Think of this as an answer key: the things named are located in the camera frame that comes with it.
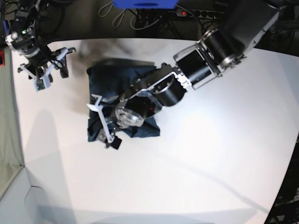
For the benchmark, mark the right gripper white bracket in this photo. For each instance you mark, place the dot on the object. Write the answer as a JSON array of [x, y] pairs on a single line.
[[39, 68]]

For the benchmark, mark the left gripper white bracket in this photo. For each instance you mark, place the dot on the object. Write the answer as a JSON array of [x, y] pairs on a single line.
[[107, 134]]

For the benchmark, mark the dark blue t-shirt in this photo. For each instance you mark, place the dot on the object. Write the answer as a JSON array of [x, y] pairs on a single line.
[[113, 80]]

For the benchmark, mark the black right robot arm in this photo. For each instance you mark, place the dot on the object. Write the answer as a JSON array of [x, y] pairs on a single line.
[[25, 37]]

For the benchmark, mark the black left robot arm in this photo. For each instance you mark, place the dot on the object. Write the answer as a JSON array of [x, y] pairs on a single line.
[[126, 97]]

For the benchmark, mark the red clamp on table edge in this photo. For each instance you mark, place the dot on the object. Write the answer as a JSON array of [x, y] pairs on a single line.
[[2, 58]]

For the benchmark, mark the blue plastic bin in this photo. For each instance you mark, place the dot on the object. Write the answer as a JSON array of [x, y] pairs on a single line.
[[145, 4]]

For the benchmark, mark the green cloth curtain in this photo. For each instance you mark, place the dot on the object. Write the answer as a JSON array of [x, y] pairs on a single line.
[[11, 155]]

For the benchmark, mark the black power strip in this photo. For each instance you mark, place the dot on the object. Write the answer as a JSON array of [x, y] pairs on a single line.
[[201, 14]]

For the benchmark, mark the blue handled tool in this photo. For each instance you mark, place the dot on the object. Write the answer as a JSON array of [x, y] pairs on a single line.
[[5, 26]]

